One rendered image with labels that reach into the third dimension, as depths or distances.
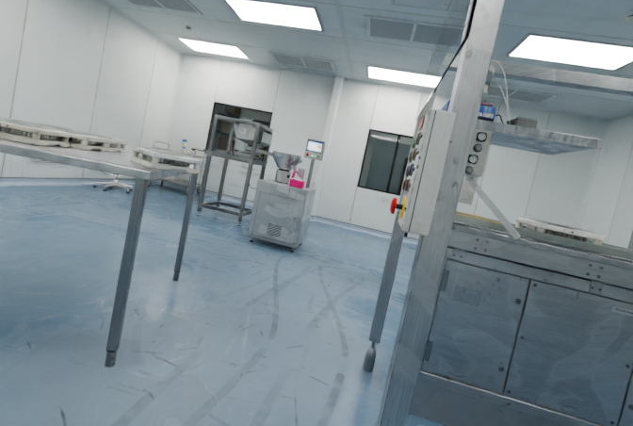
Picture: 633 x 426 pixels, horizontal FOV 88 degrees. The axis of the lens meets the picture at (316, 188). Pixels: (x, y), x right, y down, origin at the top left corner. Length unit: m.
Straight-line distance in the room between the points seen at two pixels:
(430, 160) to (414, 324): 0.40
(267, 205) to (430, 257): 3.24
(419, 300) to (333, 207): 5.83
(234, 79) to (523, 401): 6.90
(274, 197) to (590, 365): 3.06
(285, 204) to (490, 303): 2.69
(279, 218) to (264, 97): 3.75
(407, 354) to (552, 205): 6.52
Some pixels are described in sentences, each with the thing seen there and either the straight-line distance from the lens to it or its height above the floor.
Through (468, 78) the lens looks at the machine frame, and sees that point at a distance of 0.87.
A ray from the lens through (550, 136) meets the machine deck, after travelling 1.62.
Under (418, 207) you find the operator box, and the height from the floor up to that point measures 0.98.
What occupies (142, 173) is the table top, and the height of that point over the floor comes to 0.85.
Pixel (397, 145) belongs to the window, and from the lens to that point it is 6.62.
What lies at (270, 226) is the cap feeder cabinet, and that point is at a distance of 3.96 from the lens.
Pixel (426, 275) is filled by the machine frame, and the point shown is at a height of 0.82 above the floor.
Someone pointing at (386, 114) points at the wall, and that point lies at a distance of 6.69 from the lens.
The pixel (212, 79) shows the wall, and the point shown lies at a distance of 7.71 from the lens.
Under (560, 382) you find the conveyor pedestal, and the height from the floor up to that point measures 0.34.
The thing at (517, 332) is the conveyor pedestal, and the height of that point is 0.50.
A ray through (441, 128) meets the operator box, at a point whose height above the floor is 1.15.
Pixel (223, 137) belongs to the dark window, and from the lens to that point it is 7.35.
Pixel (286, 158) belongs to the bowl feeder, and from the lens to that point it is 4.05.
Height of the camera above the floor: 1.01
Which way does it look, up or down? 3 degrees down
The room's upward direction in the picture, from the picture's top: 12 degrees clockwise
